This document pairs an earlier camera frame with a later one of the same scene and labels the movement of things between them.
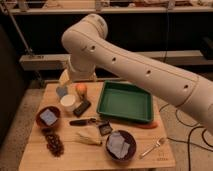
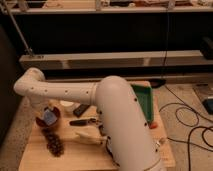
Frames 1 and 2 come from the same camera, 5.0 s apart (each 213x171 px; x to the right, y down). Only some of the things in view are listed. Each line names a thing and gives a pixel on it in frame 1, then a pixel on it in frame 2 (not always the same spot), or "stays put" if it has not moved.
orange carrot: (152, 125) stays put
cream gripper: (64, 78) → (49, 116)
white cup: (69, 103) stays put
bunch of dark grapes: (54, 144) stays put
